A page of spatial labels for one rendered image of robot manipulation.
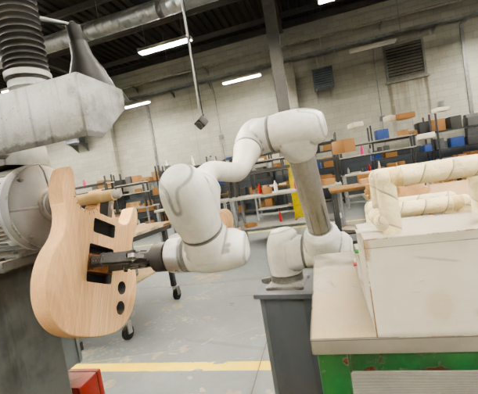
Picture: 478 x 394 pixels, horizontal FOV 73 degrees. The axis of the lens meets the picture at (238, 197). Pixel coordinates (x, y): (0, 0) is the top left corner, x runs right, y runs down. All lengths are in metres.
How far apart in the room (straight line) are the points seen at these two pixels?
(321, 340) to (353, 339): 0.05
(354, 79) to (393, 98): 1.45
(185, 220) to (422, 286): 0.44
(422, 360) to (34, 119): 0.93
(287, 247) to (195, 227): 0.86
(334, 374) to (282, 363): 1.00
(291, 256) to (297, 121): 0.65
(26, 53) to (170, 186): 0.53
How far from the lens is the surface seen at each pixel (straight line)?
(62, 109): 0.85
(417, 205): 0.76
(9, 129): 0.95
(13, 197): 1.02
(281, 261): 1.52
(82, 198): 0.99
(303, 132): 1.12
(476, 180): 0.71
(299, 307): 1.53
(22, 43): 1.01
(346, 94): 12.06
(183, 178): 0.65
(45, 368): 1.31
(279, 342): 1.63
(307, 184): 1.25
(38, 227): 1.05
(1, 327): 1.19
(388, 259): 0.60
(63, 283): 0.87
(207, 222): 0.69
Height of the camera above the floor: 1.23
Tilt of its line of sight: 3 degrees down
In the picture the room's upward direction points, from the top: 9 degrees counter-clockwise
